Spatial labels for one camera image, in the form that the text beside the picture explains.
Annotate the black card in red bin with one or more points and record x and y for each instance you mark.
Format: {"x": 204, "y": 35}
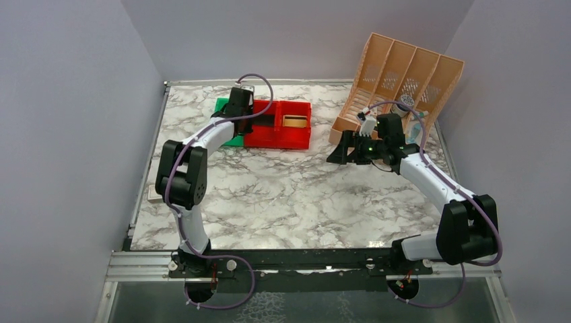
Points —
{"x": 264, "y": 120}

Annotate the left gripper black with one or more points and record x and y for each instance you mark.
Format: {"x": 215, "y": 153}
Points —
{"x": 248, "y": 128}

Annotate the green white tube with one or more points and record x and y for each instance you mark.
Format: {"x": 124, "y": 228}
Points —
{"x": 420, "y": 114}

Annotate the peach desk organizer rack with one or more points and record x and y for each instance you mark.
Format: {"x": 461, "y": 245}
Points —
{"x": 389, "y": 69}

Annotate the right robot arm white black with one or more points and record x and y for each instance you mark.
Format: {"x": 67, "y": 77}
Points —
{"x": 468, "y": 228}

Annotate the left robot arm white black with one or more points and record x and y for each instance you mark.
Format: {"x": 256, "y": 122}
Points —
{"x": 182, "y": 174}

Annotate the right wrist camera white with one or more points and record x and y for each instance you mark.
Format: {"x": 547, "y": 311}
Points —
{"x": 367, "y": 122}

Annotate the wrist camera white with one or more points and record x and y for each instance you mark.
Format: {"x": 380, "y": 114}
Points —
{"x": 247, "y": 87}
{"x": 367, "y": 122}

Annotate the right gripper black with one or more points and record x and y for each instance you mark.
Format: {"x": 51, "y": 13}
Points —
{"x": 349, "y": 138}

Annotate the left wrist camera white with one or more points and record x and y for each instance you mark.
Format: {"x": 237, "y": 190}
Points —
{"x": 247, "y": 87}

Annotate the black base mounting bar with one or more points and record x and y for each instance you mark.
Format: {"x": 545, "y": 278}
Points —
{"x": 297, "y": 270}

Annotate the red double plastic bin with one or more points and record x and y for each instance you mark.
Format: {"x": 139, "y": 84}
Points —
{"x": 279, "y": 137}

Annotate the green plastic bin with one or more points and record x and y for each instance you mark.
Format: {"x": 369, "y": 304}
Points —
{"x": 226, "y": 128}

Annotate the round jar patterned lid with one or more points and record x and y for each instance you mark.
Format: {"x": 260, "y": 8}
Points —
{"x": 403, "y": 105}

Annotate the gold card in red bin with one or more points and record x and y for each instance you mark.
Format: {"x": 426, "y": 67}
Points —
{"x": 295, "y": 121}

